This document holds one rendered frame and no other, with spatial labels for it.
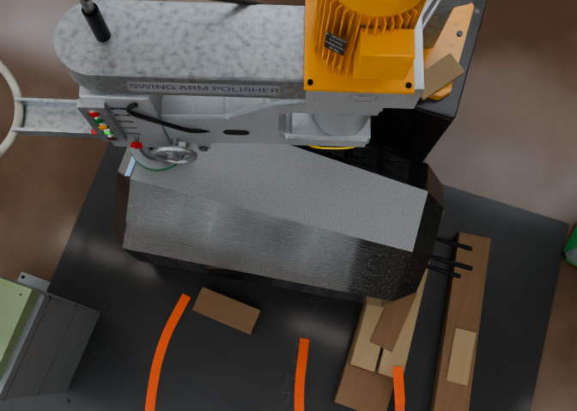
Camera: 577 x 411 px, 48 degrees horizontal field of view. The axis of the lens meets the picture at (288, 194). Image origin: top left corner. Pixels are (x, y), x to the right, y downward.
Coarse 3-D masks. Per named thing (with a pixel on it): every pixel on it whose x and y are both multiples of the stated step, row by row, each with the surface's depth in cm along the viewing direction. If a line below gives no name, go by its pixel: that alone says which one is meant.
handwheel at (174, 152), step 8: (176, 144) 210; (152, 152) 206; (160, 152) 207; (168, 152) 208; (176, 152) 208; (184, 152) 204; (192, 152) 206; (160, 160) 214; (168, 160) 215; (176, 160) 211; (184, 160) 215; (192, 160) 213
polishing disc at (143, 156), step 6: (180, 144) 244; (132, 150) 243; (138, 150) 243; (144, 150) 243; (150, 150) 243; (138, 156) 243; (144, 156) 243; (150, 156) 243; (144, 162) 242; (150, 162) 242; (156, 162) 242; (162, 162) 242; (150, 168) 243; (156, 168) 242; (162, 168) 243
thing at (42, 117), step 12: (24, 108) 225; (36, 108) 225; (48, 108) 226; (60, 108) 226; (72, 108) 226; (24, 120) 224; (36, 120) 224; (48, 120) 224; (60, 120) 225; (72, 120) 225; (84, 120) 225; (24, 132) 220; (36, 132) 220; (48, 132) 220; (60, 132) 219; (72, 132) 219; (84, 132) 219
